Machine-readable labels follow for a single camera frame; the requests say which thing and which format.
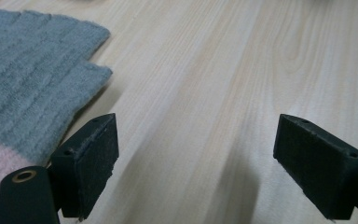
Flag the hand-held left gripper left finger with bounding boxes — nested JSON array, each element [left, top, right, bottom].
[[49, 112, 120, 220]]

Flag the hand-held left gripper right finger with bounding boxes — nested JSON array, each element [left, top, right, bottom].
[[272, 113, 358, 221]]

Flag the grey knit glove pink cuff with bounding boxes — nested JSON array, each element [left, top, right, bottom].
[[0, 7, 114, 207]]

